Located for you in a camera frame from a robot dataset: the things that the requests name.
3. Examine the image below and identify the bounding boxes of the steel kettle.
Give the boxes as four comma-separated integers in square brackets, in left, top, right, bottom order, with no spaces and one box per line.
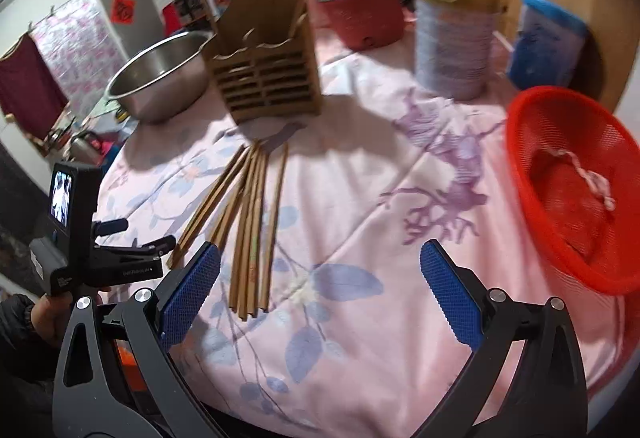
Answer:
[68,130,103,166]

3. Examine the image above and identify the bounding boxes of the wooden chopstick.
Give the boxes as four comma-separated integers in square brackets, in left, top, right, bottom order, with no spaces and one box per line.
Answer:
[168,145,248,270]
[238,143,262,322]
[208,143,258,253]
[247,150,269,317]
[259,142,288,312]
[229,142,260,312]

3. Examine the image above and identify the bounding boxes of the orange plastic bag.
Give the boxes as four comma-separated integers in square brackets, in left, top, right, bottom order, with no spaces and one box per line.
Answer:
[115,340,148,392]

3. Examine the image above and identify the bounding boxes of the dark red cloth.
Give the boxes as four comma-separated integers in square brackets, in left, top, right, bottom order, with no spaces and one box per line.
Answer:
[0,34,68,140]

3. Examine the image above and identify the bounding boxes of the person's left hand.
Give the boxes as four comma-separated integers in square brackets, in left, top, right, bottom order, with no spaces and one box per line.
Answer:
[30,293,75,345]

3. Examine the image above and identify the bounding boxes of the white pink string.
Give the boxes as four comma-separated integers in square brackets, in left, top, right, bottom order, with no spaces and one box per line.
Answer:
[546,147,618,211]

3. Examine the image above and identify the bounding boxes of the wooden chopstick crossing pile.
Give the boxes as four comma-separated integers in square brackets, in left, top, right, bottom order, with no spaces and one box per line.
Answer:
[288,0,307,38]

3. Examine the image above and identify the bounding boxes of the red electric cooking pot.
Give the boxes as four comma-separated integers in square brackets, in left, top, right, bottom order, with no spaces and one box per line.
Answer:
[318,0,405,51]

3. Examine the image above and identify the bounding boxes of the blue lidded plastic container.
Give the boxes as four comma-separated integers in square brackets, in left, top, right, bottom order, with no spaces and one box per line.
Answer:
[508,0,588,90]

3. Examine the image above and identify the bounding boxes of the pink floral curtain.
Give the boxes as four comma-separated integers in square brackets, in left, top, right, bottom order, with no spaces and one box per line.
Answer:
[29,0,126,118]

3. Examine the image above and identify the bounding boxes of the stainless steel bowl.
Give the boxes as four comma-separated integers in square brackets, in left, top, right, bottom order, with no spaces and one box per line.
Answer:
[104,31,212,124]

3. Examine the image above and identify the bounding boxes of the gold lid milk powder tin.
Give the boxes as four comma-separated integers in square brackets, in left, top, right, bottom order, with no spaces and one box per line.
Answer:
[414,0,499,101]

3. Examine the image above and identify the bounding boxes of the pink floral tablecloth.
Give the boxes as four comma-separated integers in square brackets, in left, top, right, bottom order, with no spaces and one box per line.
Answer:
[98,33,639,437]

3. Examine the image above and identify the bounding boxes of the red diamond door sign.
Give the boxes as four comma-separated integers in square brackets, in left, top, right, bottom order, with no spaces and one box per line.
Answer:
[111,0,136,25]

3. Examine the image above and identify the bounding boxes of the wooden utensil holder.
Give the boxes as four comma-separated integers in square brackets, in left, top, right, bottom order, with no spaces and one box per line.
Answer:
[202,0,322,124]

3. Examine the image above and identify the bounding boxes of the red plastic mesh basket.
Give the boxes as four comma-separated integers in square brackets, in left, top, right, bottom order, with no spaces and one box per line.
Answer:
[504,85,640,296]

